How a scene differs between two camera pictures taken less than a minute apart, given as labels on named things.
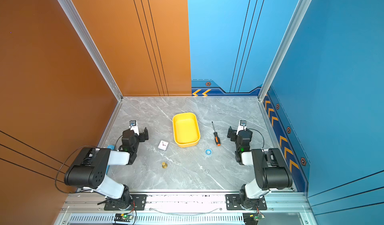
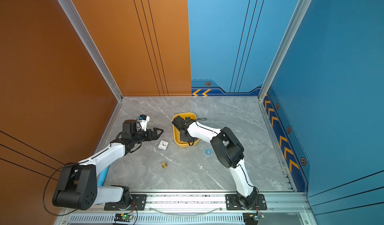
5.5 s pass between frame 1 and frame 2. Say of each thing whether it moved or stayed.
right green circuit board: stayed
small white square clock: stayed
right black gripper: moved
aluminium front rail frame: stayed
